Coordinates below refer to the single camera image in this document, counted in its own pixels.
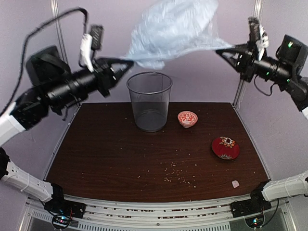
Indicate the small pink paper scrap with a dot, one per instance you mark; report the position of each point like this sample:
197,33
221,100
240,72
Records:
235,184

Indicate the light blue plastic trash bag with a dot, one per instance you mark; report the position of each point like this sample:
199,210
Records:
173,28

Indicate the orange white patterned bowl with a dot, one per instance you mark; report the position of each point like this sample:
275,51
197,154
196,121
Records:
187,119

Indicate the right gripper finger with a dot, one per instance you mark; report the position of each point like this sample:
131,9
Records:
234,49
230,56

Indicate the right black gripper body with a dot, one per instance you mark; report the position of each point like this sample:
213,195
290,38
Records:
247,64

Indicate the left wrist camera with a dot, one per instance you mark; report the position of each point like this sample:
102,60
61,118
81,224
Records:
90,43

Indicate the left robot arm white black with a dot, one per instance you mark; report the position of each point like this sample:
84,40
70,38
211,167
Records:
54,88

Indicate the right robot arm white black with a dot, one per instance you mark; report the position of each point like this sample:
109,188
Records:
283,70

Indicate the grey mesh trash bin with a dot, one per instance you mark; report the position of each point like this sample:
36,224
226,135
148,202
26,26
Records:
149,95

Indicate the aluminium frame post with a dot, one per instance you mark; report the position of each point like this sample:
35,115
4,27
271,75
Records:
59,31
257,13

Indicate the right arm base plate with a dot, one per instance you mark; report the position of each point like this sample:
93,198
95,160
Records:
248,207

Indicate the red floral overturned bowl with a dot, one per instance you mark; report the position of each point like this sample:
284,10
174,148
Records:
225,148

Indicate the right aluminium frame post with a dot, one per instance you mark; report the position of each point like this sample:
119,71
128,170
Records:
257,13

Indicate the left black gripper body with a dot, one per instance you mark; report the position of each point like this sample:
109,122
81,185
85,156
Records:
109,76

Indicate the left aluminium frame post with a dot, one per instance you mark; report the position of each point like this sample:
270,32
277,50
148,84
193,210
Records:
59,31

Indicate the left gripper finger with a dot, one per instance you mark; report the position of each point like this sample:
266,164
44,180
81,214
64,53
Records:
121,71
110,61

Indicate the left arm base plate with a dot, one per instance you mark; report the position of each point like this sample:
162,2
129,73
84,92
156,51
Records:
68,208

